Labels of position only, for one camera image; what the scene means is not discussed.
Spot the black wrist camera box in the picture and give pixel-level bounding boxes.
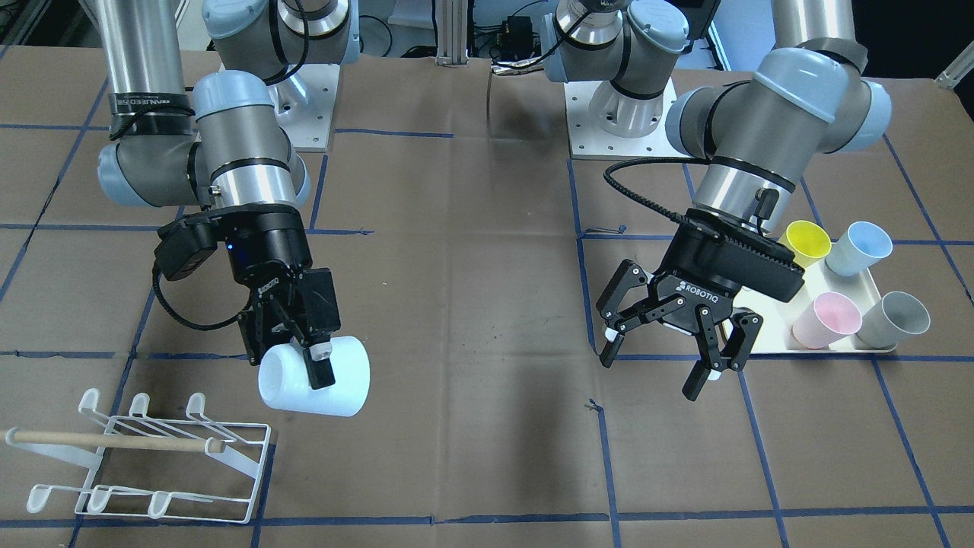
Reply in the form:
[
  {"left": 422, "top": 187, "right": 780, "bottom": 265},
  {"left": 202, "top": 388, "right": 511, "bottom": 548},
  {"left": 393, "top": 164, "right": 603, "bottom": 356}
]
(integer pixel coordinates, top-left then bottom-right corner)
[{"left": 155, "top": 218, "right": 217, "bottom": 281}]

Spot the light blue plastic cup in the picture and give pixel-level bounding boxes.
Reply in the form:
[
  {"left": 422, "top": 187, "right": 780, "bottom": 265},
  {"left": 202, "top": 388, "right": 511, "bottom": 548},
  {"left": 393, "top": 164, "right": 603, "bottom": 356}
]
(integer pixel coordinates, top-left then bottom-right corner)
[{"left": 258, "top": 335, "right": 371, "bottom": 418}]

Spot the pink plastic cup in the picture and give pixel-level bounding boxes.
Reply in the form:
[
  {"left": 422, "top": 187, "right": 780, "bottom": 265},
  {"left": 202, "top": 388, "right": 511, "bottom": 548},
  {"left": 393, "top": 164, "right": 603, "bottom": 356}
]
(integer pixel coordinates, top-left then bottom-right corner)
[{"left": 791, "top": 292, "right": 862, "bottom": 349}]

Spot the aluminium frame post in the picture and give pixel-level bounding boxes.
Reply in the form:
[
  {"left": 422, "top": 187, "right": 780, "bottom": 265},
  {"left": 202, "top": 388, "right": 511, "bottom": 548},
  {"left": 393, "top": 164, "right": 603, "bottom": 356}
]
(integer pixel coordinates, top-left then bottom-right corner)
[{"left": 432, "top": 1, "right": 473, "bottom": 66}]

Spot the cream bunny print tray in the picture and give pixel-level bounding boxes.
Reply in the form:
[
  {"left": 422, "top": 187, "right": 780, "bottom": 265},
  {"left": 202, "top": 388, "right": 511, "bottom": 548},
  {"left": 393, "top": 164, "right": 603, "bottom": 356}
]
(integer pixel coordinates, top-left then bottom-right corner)
[{"left": 734, "top": 260, "right": 896, "bottom": 355}]

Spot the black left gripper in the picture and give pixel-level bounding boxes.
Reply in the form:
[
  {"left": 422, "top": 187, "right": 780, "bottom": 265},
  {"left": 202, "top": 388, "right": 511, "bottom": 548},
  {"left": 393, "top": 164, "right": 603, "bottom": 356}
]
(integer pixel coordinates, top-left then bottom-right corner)
[{"left": 596, "top": 209, "right": 806, "bottom": 402}]

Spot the grey plastic cup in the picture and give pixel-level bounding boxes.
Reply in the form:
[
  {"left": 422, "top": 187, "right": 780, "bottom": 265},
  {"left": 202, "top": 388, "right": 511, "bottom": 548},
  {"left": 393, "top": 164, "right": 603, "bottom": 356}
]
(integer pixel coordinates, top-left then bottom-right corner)
[{"left": 856, "top": 291, "right": 931, "bottom": 348}]

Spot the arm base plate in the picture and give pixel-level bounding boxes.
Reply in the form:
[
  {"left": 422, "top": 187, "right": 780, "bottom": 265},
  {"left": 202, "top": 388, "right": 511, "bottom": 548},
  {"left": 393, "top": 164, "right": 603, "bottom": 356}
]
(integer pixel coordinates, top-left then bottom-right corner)
[
  {"left": 221, "top": 62, "right": 340, "bottom": 153},
  {"left": 564, "top": 80, "right": 688, "bottom": 160}
]

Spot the white wire cup rack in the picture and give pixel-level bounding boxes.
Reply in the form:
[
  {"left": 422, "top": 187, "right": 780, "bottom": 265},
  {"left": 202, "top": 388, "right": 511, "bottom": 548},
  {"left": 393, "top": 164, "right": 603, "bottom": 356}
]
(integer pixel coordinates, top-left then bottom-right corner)
[{"left": 5, "top": 388, "right": 272, "bottom": 524}]

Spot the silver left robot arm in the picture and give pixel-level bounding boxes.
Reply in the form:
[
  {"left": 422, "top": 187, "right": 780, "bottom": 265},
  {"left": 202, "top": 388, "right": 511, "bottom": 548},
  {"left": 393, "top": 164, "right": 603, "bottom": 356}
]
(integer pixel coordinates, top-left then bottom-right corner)
[{"left": 540, "top": 1, "right": 892, "bottom": 401}]

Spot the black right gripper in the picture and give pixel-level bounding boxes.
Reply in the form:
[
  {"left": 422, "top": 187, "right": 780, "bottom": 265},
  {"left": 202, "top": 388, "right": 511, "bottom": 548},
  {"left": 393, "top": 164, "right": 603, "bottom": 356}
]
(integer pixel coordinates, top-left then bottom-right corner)
[{"left": 226, "top": 205, "right": 339, "bottom": 390}]

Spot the wooden dowel rod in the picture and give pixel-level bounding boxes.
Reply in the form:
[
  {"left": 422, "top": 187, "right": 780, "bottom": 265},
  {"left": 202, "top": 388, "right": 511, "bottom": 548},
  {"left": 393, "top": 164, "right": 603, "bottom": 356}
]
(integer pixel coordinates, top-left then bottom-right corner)
[{"left": 5, "top": 428, "right": 227, "bottom": 454}]

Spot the yellow plastic cup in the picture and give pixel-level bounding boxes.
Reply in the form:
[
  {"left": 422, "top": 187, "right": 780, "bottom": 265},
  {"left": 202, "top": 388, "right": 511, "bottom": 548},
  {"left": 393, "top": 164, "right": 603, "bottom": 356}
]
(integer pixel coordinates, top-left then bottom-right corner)
[{"left": 779, "top": 221, "right": 832, "bottom": 269}]

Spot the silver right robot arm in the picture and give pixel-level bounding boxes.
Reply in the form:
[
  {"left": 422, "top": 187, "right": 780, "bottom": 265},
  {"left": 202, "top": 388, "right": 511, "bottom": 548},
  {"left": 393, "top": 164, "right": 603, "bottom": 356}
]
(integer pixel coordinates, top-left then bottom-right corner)
[{"left": 93, "top": 1, "right": 359, "bottom": 390}]

